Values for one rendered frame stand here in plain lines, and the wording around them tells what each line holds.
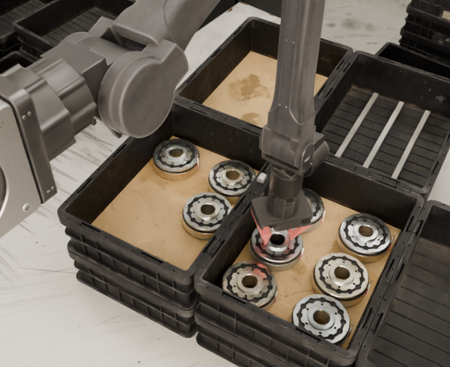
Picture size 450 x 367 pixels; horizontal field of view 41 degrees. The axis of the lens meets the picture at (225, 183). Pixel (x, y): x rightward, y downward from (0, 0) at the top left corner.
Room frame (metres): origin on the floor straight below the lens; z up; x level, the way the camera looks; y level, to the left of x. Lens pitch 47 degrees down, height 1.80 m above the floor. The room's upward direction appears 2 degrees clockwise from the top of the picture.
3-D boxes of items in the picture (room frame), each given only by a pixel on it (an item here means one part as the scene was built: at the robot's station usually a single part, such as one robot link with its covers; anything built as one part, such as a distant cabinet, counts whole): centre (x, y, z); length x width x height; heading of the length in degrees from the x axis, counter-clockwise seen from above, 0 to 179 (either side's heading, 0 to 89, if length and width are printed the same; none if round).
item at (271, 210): (0.72, -0.11, 0.98); 0.10 x 0.07 x 0.07; 107
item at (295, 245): (0.72, -0.11, 0.86); 0.10 x 0.10 x 0.01
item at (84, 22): (1.93, 0.55, 0.37); 0.40 x 0.30 x 0.45; 145
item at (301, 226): (0.72, -0.12, 0.91); 0.07 x 0.07 x 0.09; 17
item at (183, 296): (0.82, 0.09, 0.87); 0.40 x 0.30 x 0.11; 152
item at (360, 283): (0.65, -0.22, 0.86); 0.10 x 0.10 x 0.01
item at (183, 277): (0.82, 0.09, 0.92); 0.40 x 0.30 x 0.02; 152
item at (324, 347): (0.68, -0.17, 0.92); 0.40 x 0.30 x 0.02; 152
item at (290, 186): (0.73, -0.11, 1.04); 0.07 x 0.06 x 0.07; 144
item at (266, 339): (0.68, -0.17, 0.87); 0.40 x 0.30 x 0.11; 152
